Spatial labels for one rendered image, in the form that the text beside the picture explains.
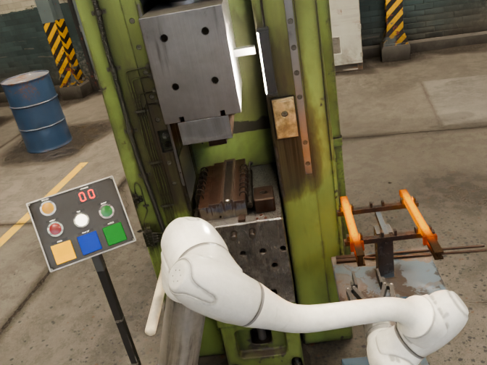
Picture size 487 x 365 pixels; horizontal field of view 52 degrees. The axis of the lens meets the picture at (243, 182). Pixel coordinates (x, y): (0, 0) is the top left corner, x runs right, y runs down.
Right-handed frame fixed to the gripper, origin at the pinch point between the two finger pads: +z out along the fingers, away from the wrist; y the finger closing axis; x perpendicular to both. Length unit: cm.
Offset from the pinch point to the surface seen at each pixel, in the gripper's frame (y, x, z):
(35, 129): -324, -62, 423
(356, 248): -0.9, 2.1, 14.2
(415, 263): 25, -26, 39
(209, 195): -57, 4, 63
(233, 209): -46, 1, 53
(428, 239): 23.3, 1.4, 15.5
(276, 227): -29, -7, 48
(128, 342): -105, -55, 41
